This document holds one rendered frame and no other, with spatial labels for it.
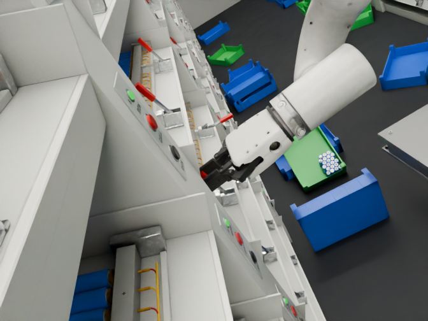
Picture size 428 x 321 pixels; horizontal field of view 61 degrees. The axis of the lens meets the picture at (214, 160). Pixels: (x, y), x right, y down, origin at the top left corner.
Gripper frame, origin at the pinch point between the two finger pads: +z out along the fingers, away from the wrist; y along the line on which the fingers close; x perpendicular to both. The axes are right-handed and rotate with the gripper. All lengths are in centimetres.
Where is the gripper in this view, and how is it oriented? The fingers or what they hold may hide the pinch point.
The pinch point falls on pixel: (211, 174)
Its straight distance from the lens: 65.9
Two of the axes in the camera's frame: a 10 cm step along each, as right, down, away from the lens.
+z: -7.7, 5.9, 2.3
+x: -6.1, -6.1, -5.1
